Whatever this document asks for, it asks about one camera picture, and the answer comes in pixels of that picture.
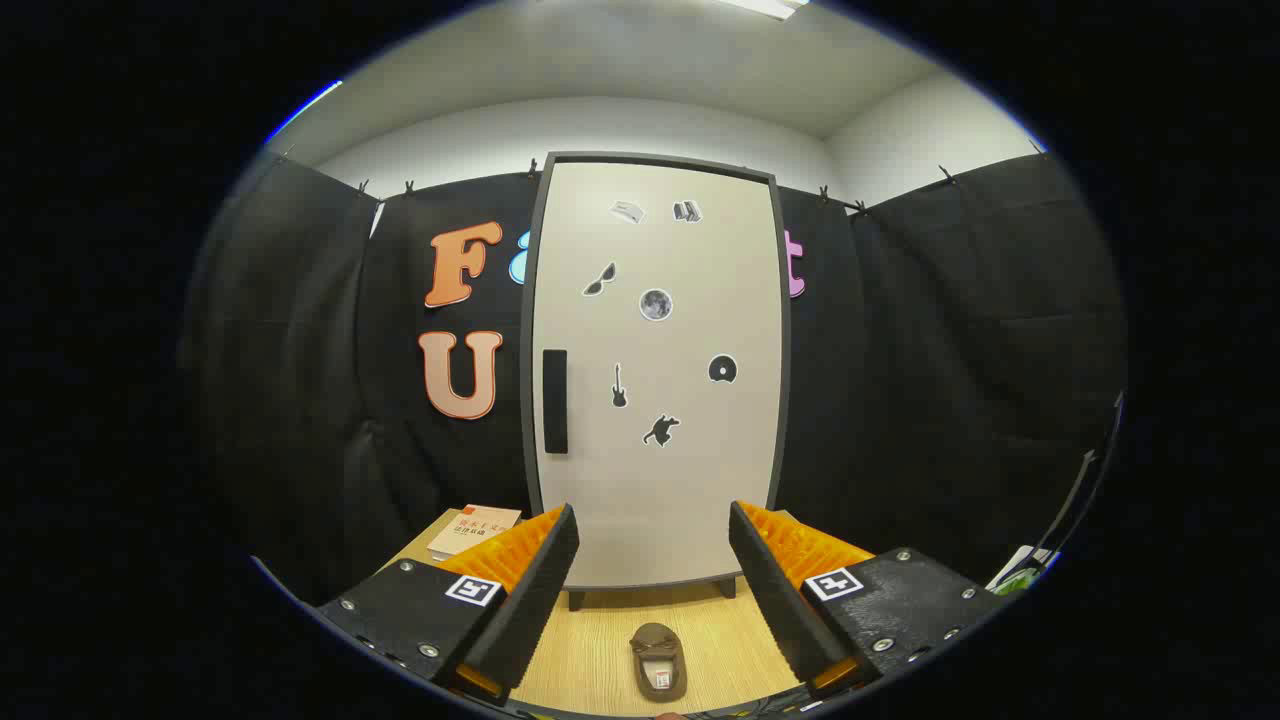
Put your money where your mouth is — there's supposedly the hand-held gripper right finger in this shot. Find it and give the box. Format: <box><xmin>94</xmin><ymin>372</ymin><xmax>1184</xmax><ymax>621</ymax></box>
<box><xmin>728</xmin><ymin>501</ymin><xmax>1007</xmax><ymax>701</ymax></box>

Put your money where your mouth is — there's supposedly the white shoe cabinet door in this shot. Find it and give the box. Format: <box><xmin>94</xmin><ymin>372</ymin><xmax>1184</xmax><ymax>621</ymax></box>
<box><xmin>533</xmin><ymin>160</ymin><xmax>781</xmax><ymax>591</ymax></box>

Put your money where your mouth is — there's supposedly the brown fuzzy slipper shoe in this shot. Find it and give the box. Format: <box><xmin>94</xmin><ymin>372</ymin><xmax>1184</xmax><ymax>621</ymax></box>
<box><xmin>629</xmin><ymin>622</ymin><xmax>689</xmax><ymax>703</ymax></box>

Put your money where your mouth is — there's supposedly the ceiling light panel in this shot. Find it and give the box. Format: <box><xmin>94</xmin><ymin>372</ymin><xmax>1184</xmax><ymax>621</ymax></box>
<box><xmin>265</xmin><ymin>80</ymin><xmax>343</xmax><ymax>143</ymax></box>
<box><xmin>715</xmin><ymin>0</ymin><xmax>809</xmax><ymax>21</ymax></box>

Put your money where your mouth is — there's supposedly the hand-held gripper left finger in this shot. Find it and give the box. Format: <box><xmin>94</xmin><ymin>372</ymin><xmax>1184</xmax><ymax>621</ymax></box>
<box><xmin>318</xmin><ymin>504</ymin><xmax>580</xmax><ymax>706</ymax></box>

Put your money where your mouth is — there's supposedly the white and green item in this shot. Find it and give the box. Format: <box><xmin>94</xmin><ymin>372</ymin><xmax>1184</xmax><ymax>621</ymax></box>
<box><xmin>985</xmin><ymin>545</ymin><xmax>1061</xmax><ymax>598</ymax></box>

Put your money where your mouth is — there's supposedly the dark grey shoe cabinet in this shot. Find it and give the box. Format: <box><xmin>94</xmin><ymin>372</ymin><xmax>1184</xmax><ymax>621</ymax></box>
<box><xmin>519</xmin><ymin>151</ymin><xmax>794</xmax><ymax>612</ymax></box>

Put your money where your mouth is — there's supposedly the black backdrop cloth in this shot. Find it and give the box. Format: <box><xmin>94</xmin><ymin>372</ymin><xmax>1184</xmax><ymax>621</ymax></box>
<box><xmin>180</xmin><ymin>150</ymin><xmax>1129</xmax><ymax>601</ymax></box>

